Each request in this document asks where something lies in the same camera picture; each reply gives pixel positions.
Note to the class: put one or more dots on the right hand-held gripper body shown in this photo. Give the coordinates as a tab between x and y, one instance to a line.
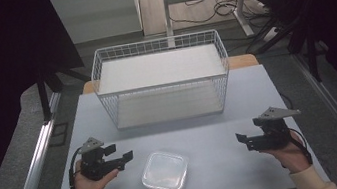
275	134

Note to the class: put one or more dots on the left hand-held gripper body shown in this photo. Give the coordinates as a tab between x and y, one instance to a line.
92	163

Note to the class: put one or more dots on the clear plastic lidded container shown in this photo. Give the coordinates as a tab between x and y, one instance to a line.
166	172

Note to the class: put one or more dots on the person's right hand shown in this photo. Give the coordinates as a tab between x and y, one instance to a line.
290	157

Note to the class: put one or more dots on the dark floor socket plate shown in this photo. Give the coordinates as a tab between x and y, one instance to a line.
59	134

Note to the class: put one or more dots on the wooden table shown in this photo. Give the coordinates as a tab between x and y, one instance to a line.
242	61

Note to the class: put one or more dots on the black metal stand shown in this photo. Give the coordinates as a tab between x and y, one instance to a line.
43	96
311	53

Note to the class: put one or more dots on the white power strip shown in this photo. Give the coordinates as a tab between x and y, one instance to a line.
270	34

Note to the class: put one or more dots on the white cabinet panel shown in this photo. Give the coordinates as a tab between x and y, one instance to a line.
95	14

